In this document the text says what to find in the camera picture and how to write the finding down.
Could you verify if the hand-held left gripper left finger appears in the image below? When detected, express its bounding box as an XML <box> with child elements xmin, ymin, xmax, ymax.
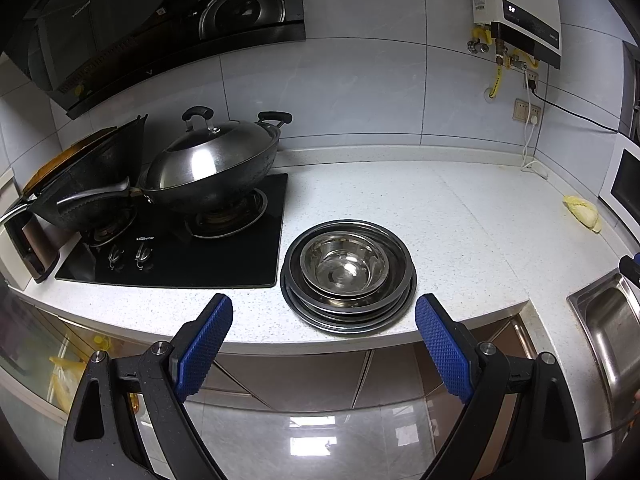
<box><xmin>59</xmin><ymin>294</ymin><xmax>234</xmax><ymax>480</ymax></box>

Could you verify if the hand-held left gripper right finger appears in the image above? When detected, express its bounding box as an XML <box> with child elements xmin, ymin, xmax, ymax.
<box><xmin>415</xmin><ymin>294</ymin><xmax>587</xmax><ymax>480</ymax></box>

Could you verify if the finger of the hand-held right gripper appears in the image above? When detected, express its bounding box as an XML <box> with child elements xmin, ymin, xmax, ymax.
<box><xmin>619</xmin><ymin>252</ymin><xmax>640</xmax><ymax>288</ymax></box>

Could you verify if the stack of steel bowls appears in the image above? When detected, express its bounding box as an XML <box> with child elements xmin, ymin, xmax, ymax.
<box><xmin>280</xmin><ymin>220</ymin><xmax>417</xmax><ymax>333</ymax></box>

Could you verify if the medium steel plate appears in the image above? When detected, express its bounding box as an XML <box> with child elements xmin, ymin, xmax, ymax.
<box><xmin>285</xmin><ymin>222</ymin><xmax>413</xmax><ymax>323</ymax></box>

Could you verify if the small steel bowl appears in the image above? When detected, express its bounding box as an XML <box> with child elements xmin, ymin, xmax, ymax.
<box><xmin>315</xmin><ymin>251</ymin><xmax>375</xmax><ymax>293</ymax></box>

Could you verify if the large steel bowl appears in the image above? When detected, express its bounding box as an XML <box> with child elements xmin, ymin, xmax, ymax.
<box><xmin>300</xmin><ymin>232</ymin><xmax>390</xmax><ymax>299</ymax></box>

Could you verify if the steel sink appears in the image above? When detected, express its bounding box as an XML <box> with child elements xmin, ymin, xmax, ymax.
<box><xmin>567</xmin><ymin>270</ymin><xmax>640</xmax><ymax>421</ymax></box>

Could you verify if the yellow cloth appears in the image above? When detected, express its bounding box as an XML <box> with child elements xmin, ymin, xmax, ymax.
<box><xmin>563</xmin><ymin>195</ymin><xmax>603</xmax><ymax>233</ymax></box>

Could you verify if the white microwave oven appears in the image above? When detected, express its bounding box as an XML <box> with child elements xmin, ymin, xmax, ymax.
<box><xmin>597</xmin><ymin>145</ymin><xmax>640</xmax><ymax>231</ymax></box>

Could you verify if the black glass gas stove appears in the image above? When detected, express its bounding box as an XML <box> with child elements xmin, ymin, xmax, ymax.
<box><xmin>55</xmin><ymin>173</ymin><xmax>290</xmax><ymax>289</ymax></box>

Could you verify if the grey kitchen cabinet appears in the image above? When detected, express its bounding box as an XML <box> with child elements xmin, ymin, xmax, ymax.
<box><xmin>0</xmin><ymin>287</ymin><xmax>538</xmax><ymax>423</ymax></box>

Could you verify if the yellow plastic bag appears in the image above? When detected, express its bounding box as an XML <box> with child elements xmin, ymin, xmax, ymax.
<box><xmin>49</xmin><ymin>355</ymin><xmax>87</xmax><ymax>411</ymax></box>

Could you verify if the black wok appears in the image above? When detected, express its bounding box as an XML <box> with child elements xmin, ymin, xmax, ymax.
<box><xmin>131</xmin><ymin>110</ymin><xmax>293</xmax><ymax>216</ymax></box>

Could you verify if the steel wok lid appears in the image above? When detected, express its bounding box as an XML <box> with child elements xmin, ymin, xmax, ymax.
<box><xmin>145</xmin><ymin>105</ymin><xmax>281</xmax><ymax>192</ymax></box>

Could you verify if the black frying pan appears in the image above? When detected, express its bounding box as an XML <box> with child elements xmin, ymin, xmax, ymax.
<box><xmin>32</xmin><ymin>114</ymin><xmax>149</xmax><ymax>233</ymax></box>

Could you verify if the white box with dark panel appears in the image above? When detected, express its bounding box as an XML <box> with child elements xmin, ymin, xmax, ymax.
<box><xmin>0</xmin><ymin>205</ymin><xmax>62</xmax><ymax>291</ymax></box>

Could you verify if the wooden cutting board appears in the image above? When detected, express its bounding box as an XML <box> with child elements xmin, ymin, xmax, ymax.
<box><xmin>22</xmin><ymin>127</ymin><xmax>118</xmax><ymax>196</ymax></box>

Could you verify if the black range hood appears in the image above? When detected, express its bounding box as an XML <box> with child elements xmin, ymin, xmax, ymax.
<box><xmin>0</xmin><ymin>0</ymin><xmax>307</xmax><ymax>121</ymax></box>

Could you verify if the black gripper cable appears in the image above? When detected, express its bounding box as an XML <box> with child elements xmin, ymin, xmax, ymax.
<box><xmin>582</xmin><ymin>410</ymin><xmax>640</xmax><ymax>443</ymax></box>

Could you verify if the white power cable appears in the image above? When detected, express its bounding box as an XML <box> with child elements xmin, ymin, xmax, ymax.
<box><xmin>520</xmin><ymin>119</ymin><xmax>549</xmax><ymax>179</ymax></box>

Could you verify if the black power cable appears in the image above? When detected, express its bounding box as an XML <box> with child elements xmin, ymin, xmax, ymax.
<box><xmin>527</xmin><ymin>77</ymin><xmax>631</xmax><ymax>136</ymax></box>

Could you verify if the double wall socket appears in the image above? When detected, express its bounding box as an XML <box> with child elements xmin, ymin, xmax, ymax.
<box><xmin>514</xmin><ymin>99</ymin><xmax>543</xmax><ymax>125</ymax></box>

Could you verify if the yellow gas hose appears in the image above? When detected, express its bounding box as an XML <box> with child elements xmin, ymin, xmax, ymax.
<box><xmin>489</xmin><ymin>52</ymin><xmax>507</xmax><ymax>101</ymax></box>

